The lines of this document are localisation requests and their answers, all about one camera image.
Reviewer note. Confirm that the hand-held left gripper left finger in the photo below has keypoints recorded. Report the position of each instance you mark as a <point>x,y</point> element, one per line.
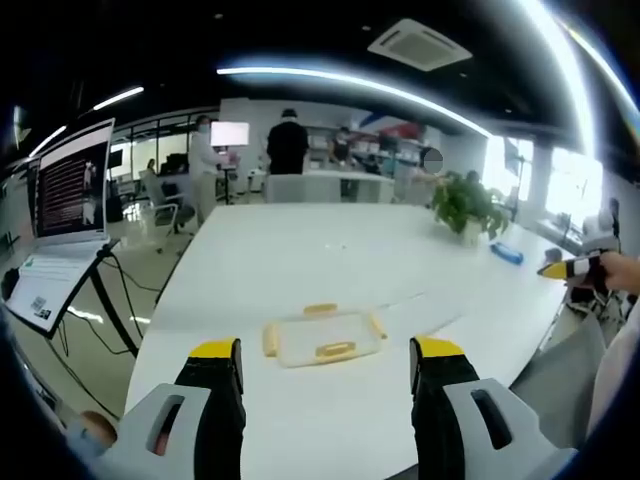
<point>205,400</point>

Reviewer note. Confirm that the white monitor screen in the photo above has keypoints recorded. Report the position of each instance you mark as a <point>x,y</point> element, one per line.
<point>230,134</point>

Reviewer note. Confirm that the white counter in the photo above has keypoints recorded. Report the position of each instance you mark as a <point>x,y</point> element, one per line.
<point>325,187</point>

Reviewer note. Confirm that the open laptop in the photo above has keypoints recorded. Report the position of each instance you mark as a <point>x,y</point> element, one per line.
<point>70,200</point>

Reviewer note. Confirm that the black laptop stand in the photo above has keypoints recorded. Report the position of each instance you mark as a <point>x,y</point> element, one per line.
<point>107,280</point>

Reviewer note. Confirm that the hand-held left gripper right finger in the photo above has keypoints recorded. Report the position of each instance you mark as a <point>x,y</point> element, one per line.
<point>440,400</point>

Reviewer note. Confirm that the blue flat object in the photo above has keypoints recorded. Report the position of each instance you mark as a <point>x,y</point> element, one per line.
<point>506,253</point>

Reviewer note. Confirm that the wall shelves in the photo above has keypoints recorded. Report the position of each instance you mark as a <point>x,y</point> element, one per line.
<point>380,147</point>

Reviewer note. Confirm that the ceiling air conditioner vent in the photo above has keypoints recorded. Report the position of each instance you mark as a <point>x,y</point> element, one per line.
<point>420,45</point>

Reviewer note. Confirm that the person's right hand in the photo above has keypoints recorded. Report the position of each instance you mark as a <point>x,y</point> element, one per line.
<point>624,272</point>

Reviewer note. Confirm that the potted green plant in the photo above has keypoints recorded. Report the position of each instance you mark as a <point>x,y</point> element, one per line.
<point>470,205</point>

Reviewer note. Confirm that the person's left hand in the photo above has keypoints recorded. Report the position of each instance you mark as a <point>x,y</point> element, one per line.
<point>97,426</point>

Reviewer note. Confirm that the long ceiling light strip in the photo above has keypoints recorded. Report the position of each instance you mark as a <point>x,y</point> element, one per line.
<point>350,80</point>

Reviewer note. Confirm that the clear lid with yellow buckles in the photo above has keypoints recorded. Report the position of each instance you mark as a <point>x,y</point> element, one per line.
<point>325,337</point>

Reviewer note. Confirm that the person's white garment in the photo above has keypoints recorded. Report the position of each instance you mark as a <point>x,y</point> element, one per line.
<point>620,370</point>

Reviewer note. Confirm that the grey office chair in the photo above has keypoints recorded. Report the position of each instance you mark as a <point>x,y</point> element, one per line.
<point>165,202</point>

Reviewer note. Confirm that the short ceiling light strip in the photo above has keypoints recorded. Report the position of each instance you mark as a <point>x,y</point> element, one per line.
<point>119,98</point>

